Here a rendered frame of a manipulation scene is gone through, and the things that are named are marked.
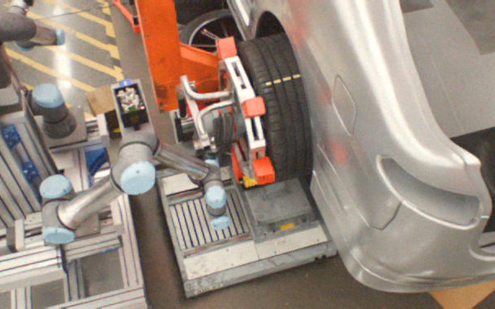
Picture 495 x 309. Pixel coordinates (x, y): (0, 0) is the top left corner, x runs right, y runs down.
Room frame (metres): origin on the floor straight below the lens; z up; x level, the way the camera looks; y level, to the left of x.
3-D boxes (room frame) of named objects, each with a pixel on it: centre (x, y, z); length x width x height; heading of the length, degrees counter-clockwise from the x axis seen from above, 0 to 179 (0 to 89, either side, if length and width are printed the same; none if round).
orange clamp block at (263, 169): (1.45, -0.08, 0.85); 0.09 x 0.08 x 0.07; 16
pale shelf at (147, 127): (2.19, 0.61, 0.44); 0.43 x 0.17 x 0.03; 16
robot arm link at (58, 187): (1.27, 0.72, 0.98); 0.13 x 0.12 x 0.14; 9
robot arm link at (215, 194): (1.26, 0.12, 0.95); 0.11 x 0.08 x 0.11; 9
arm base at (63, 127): (1.76, 0.84, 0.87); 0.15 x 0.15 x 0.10
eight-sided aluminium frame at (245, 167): (1.75, 0.01, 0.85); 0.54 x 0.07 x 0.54; 16
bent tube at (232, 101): (1.63, 0.10, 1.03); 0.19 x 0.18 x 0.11; 106
